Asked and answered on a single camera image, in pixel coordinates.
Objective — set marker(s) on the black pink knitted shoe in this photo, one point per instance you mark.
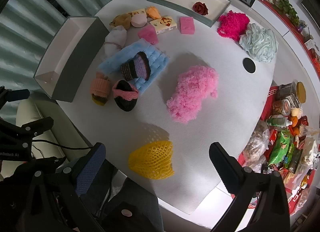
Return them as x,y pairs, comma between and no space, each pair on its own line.
125,95

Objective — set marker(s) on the cartoon tissue pack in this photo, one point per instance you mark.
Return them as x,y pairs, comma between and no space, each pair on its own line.
139,11
164,24

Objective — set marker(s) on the green curtain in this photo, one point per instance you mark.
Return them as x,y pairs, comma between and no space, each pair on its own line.
27,27

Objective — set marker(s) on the magenta fluffy duster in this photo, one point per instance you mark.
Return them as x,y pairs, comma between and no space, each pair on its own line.
233,25

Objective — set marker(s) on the jar with gold lid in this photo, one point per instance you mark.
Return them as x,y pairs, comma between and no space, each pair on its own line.
295,92

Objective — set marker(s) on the green snack bag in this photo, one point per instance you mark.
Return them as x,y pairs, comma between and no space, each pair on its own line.
281,147

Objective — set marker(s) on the clear plastic bag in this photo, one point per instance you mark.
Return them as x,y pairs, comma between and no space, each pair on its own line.
256,147

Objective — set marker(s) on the orange sponge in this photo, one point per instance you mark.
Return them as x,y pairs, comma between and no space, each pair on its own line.
153,13

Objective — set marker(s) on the blue chenille mat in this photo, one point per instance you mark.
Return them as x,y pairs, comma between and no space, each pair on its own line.
157,61

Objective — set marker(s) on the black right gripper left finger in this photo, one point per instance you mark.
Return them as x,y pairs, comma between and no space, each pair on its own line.
87,168

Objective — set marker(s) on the pink sponge block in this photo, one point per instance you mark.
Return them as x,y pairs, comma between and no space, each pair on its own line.
187,25
148,33

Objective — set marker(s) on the yellow foam fruit net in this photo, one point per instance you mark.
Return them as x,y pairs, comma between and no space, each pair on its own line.
153,160

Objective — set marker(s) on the left grey storage box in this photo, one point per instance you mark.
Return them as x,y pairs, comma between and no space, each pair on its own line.
69,55

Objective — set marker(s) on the red fabric rose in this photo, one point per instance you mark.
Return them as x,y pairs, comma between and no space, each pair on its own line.
200,8

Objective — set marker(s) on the black table hole cap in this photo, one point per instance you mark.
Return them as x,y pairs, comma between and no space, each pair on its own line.
249,65

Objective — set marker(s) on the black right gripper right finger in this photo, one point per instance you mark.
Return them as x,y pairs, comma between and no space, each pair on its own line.
227,167

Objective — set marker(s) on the white fluffy cloth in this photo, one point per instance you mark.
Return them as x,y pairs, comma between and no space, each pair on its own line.
115,41

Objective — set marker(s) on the pale green bath pouf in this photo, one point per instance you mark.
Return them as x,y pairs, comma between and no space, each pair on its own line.
260,43

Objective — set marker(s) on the light pink fluffy duster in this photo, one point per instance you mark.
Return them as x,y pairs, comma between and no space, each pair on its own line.
193,86

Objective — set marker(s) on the round pink puff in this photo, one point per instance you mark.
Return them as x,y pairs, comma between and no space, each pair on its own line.
139,20

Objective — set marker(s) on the brown plush toy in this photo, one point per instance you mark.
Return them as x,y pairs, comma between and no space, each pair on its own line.
121,20

